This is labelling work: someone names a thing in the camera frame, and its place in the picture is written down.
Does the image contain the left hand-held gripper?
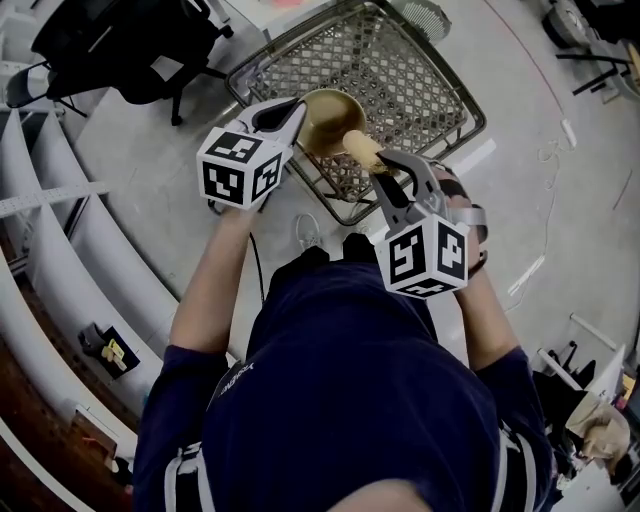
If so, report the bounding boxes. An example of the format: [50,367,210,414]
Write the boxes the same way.
[196,97,307,210]

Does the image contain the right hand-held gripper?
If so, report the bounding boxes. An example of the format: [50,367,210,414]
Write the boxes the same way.
[370,153,471,301]

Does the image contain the tan ceramic bowl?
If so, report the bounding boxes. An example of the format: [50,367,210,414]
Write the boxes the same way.
[297,88,367,157]

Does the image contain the yellow sponge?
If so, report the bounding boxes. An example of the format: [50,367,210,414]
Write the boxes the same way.
[343,129,401,177]

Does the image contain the person's left forearm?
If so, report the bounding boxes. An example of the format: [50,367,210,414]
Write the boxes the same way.
[168,202,261,354]

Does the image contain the person's right forearm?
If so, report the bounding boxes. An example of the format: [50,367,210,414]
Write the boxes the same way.
[452,267,521,374]

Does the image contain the person's right hand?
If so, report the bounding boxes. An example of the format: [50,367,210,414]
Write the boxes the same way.
[429,166,489,271]

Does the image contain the white desk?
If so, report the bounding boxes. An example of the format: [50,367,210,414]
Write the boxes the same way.
[219,0,351,44]

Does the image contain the person's white left shoe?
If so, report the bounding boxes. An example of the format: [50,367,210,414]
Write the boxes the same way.
[294,213,321,249]

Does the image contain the person's black trousers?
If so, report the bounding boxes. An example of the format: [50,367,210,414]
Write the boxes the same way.
[269,232,379,296]

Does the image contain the black office chair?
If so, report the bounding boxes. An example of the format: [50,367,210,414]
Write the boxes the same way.
[30,0,235,126]

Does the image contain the white slotted bin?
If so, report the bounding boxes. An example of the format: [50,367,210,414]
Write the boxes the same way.
[394,0,451,39]

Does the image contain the person's navy shirt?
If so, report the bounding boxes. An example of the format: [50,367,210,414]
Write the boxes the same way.
[132,262,554,512]

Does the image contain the black metal stand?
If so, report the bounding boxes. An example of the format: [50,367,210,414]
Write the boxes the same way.
[557,52,631,96]

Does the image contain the grey round basket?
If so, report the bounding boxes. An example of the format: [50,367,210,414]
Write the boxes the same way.
[543,0,591,49]

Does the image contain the white tube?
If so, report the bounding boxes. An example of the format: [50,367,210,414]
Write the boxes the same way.
[569,313,619,350]

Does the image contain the round wooden table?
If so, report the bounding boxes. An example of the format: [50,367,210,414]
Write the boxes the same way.
[622,42,640,91]

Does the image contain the white shelf unit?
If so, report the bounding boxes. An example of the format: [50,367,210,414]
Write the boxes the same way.
[0,107,241,512]

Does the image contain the black folding chair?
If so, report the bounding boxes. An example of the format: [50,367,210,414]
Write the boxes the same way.
[4,62,89,119]

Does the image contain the black box with yellow items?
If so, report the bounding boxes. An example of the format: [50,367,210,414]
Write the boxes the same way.
[78,322,142,381]

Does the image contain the brown cardboard box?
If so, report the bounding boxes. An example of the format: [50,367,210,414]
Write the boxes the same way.
[72,404,121,459]

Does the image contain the grey and black hand strap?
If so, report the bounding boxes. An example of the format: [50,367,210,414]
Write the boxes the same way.
[437,177,490,251]

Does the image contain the white floor cable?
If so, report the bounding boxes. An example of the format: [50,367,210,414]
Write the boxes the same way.
[504,139,564,314]

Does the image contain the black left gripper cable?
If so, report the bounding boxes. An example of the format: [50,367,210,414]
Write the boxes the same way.
[248,234,266,304]

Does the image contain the grey harness strap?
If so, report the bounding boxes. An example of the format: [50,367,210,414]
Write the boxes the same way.
[494,424,539,512]
[163,442,216,512]

